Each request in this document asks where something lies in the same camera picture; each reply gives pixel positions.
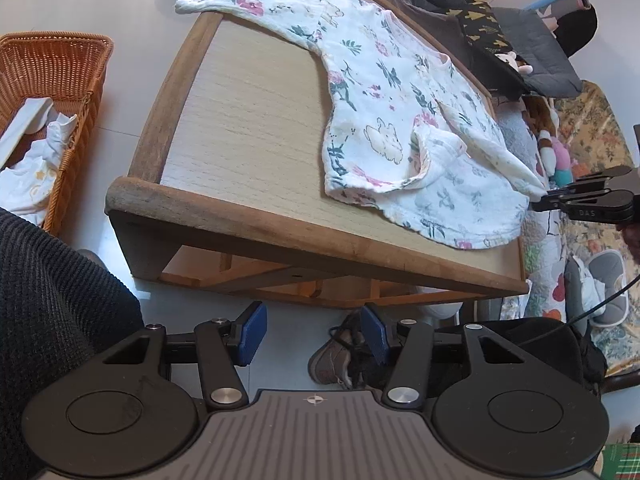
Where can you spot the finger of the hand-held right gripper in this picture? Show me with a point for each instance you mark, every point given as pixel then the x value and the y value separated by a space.
pixel 595 207
pixel 600 181

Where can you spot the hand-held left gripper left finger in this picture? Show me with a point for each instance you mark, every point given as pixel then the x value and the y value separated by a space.
pixel 252 332

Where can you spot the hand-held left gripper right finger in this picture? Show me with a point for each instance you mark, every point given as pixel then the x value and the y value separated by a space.
pixel 374 332

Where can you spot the white floral baby garment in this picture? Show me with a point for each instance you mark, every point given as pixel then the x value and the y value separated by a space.
pixel 380 85

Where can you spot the yellow floral blanket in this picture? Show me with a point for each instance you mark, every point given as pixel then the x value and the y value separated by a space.
pixel 597 130

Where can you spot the brown shoe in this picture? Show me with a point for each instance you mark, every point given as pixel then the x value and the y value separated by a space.
pixel 330 360

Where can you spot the brown white plush toy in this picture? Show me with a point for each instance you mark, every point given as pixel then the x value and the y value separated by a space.
pixel 547 147

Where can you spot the grey white padded cushion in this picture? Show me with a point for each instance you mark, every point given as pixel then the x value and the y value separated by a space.
pixel 602 280

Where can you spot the heart patterned quilt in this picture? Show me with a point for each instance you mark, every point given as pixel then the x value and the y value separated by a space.
pixel 540 270

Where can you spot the white bunny plush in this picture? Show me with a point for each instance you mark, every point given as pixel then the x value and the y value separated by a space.
pixel 512 63

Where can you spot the grey quilted seat pad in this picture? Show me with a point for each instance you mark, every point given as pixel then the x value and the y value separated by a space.
pixel 535 45

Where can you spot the black hanging cloth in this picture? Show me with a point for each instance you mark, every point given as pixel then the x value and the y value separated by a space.
pixel 575 27

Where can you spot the black gold-print cushion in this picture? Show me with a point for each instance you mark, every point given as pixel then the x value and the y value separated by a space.
pixel 482 25

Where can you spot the person's left leg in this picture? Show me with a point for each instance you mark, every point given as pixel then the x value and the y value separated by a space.
pixel 50 310

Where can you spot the low wooden table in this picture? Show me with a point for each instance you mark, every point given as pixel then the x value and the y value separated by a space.
pixel 250 110

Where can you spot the green plaid cloth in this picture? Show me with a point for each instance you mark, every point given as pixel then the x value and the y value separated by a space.
pixel 620 460

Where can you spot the white cloth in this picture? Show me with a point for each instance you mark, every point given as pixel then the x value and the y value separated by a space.
pixel 30 185

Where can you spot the white cardboard strip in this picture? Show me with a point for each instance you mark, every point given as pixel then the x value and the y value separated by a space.
pixel 25 122

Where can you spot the orange wicker basket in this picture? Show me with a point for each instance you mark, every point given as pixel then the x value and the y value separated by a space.
pixel 60 65

